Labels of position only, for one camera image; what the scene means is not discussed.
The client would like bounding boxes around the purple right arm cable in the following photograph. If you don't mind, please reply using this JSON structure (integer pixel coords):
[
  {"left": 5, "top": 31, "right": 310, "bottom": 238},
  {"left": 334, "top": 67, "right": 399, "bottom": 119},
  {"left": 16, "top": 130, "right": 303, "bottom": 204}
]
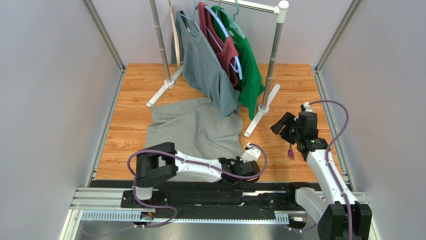
[{"left": 288, "top": 99, "right": 354, "bottom": 240}]

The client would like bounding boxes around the maroon hanging shirt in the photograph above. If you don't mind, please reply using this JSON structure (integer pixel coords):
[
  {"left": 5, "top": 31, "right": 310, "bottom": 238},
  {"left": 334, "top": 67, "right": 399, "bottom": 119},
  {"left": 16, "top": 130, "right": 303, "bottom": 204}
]
[{"left": 196, "top": 2, "right": 240, "bottom": 87}]

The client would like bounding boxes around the light grey cloth napkin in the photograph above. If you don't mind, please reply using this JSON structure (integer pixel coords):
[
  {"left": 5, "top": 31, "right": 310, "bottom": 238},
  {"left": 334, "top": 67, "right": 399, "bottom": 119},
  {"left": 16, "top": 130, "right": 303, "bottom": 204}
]
[{"left": 144, "top": 97, "right": 243, "bottom": 160}]

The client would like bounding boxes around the blue-grey hanging shirt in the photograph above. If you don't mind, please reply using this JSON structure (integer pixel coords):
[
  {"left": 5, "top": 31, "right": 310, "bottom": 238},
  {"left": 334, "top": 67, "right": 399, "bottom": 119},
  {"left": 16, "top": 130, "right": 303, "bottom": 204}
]
[{"left": 175, "top": 10, "right": 240, "bottom": 117}]

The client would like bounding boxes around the teal green hanger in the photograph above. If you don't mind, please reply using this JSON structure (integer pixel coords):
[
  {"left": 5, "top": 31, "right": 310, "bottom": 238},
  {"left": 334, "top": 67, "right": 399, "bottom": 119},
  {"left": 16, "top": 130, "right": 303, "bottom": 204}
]
[{"left": 217, "top": 0, "right": 246, "bottom": 39}]

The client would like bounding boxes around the white clothes rack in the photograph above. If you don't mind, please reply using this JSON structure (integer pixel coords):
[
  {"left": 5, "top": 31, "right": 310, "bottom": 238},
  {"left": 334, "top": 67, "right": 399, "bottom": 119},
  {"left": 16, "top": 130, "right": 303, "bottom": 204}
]
[{"left": 147, "top": 0, "right": 289, "bottom": 137}]

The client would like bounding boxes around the green hanging shirt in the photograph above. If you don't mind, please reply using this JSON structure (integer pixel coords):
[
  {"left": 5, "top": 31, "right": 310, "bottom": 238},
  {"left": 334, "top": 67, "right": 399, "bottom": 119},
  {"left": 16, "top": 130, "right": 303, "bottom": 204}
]
[{"left": 211, "top": 5, "right": 265, "bottom": 120}]

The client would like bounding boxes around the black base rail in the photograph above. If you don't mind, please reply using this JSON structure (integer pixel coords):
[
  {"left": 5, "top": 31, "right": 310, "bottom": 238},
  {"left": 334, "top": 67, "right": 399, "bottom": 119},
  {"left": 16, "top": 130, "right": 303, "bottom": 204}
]
[{"left": 110, "top": 180, "right": 323, "bottom": 222}]

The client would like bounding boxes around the light blue hanger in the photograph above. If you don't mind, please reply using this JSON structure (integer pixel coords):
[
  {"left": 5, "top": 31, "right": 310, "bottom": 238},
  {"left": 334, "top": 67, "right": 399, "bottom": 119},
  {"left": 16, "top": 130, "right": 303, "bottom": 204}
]
[{"left": 175, "top": 2, "right": 245, "bottom": 86}]

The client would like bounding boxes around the wooden hanger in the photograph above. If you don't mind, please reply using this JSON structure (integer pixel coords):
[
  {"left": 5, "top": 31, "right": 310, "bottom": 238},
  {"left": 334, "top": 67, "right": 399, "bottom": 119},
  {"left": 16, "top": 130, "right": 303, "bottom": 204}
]
[{"left": 167, "top": 0, "right": 181, "bottom": 68}]

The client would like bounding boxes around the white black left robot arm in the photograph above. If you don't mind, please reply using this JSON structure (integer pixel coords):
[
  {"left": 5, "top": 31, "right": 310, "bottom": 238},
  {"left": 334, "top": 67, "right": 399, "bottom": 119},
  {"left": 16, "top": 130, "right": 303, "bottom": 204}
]
[{"left": 127, "top": 142, "right": 266, "bottom": 201}]

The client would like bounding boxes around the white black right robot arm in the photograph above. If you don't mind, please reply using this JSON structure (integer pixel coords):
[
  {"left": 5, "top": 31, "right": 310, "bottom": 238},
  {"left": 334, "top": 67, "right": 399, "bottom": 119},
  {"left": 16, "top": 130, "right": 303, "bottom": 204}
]
[{"left": 270, "top": 111, "right": 373, "bottom": 240}]

